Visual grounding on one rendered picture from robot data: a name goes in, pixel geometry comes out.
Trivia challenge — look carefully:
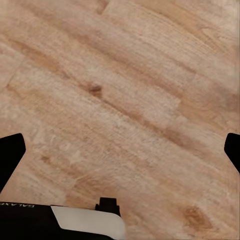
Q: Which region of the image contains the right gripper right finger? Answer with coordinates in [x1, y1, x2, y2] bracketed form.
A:
[224, 132, 240, 173]

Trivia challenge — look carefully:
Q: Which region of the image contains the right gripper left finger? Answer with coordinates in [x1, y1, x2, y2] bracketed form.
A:
[0, 133, 26, 192]

